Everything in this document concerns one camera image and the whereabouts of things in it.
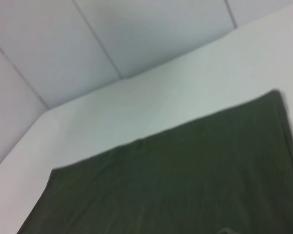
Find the dark green t-shirt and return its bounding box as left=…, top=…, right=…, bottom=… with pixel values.
left=16, top=89, right=293, bottom=234

